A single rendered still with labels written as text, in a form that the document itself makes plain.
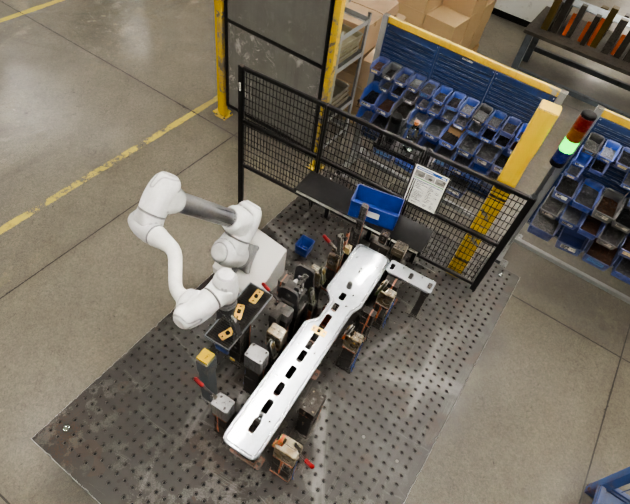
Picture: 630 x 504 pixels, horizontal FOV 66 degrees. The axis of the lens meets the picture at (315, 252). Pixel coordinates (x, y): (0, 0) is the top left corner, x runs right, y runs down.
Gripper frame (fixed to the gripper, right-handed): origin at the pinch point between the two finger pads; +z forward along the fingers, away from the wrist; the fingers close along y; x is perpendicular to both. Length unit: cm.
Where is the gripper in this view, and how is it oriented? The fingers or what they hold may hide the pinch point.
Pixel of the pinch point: (227, 327)
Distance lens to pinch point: 227.2
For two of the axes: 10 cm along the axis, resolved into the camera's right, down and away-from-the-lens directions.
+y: 6.3, 6.5, -4.2
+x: 7.7, -4.4, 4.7
